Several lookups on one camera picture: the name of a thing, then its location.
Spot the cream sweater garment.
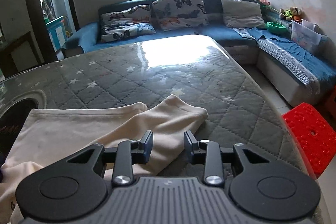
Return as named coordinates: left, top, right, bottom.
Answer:
left=1, top=95, right=208, bottom=223

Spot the red plastic stool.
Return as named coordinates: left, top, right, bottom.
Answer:
left=282, top=103, right=335, bottom=178

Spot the black round induction cooktop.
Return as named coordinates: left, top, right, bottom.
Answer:
left=1, top=99, right=38, bottom=137

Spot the blue corner sofa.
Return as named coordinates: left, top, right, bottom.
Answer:
left=62, top=0, right=335, bottom=106

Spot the butterfly pillow lying flat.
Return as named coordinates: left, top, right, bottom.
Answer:
left=100, top=5, right=155, bottom=43

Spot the grey plain cushion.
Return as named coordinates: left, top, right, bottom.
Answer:
left=221, top=0, right=266, bottom=29

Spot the blue white small cabinet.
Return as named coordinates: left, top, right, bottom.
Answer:
left=46, top=16, right=67, bottom=52

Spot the butterfly pillow upright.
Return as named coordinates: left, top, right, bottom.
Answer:
left=152, top=0, right=209, bottom=31

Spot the green plastic bowl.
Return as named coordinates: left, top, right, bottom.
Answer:
left=266, top=22, right=287, bottom=35

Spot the clear plastic storage box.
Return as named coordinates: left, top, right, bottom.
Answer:
left=291, top=21, right=327, bottom=55

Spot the stuffed toys pile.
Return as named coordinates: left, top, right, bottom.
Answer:
left=279, top=7, right=302, bottom=23

